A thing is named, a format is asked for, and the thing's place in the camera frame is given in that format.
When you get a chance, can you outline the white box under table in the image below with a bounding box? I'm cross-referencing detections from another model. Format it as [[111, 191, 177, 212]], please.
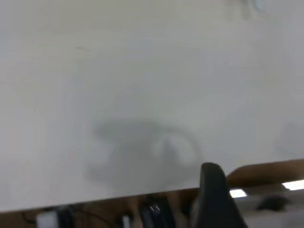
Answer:
[[36, 210, 58, 228]]

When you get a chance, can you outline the black device under table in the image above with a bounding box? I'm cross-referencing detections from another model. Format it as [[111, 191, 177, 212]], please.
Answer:
[[139, 196, 178, 228]]

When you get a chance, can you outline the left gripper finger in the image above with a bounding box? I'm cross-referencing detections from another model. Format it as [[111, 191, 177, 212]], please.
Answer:
[[190, 162, 248, 228]]

